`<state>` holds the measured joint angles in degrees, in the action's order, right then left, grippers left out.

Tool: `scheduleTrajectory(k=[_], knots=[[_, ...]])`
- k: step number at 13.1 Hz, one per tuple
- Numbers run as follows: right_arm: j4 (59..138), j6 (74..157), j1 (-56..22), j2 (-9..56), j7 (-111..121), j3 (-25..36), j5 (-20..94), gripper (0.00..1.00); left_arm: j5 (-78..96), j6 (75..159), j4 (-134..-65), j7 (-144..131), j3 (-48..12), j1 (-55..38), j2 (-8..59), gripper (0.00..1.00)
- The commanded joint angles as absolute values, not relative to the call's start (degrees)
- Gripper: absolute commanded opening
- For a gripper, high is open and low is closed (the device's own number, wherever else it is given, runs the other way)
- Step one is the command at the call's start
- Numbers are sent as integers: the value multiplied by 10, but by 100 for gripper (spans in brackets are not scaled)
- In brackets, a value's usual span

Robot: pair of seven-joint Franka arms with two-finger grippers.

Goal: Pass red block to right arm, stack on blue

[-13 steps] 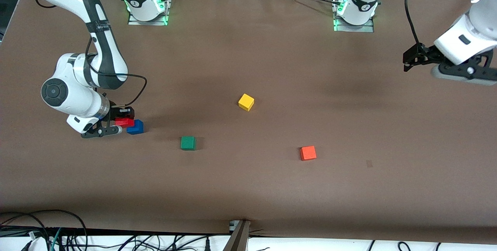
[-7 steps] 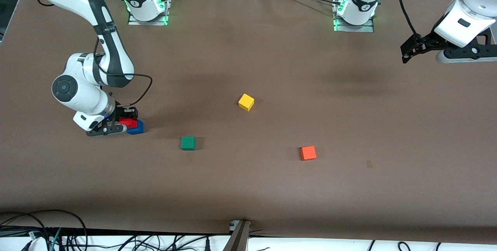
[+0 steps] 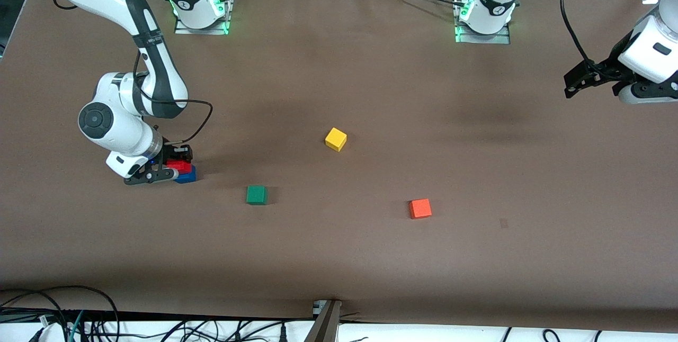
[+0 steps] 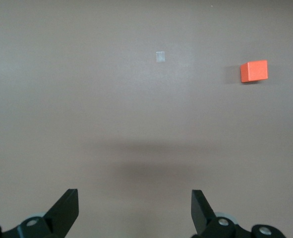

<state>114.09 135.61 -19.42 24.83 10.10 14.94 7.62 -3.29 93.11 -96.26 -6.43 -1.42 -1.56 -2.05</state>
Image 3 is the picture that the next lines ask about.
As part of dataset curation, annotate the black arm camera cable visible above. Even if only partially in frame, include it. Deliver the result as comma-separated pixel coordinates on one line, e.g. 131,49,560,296
560,0,600,68
132,50,214,145

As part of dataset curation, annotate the metal base plate left arm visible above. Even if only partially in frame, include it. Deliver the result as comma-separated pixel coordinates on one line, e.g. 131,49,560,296
453,0,512,45

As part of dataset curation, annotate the orange wooden cube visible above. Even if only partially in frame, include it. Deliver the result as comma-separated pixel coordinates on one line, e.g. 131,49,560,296
409,199,432,220

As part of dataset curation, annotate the black right arm velcro strap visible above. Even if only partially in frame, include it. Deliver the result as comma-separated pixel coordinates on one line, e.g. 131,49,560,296
132,32,163,49

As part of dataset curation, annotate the green cable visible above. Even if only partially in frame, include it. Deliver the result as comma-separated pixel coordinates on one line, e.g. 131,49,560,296
66,309,86,342

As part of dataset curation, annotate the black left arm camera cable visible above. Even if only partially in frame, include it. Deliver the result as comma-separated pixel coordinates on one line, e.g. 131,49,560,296
560,0,600,68

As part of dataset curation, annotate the yellow wooden cube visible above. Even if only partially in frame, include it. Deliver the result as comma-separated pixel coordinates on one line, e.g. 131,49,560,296
325,127,348,152

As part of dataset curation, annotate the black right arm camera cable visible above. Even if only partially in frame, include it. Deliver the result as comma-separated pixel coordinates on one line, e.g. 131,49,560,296
132,50,214,145

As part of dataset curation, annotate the metal base plate right arm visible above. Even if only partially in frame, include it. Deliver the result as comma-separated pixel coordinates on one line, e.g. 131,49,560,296
174,0,234,36

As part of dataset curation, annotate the grey metal beam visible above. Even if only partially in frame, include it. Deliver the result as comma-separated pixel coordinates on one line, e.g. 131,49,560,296
305,299,343,342

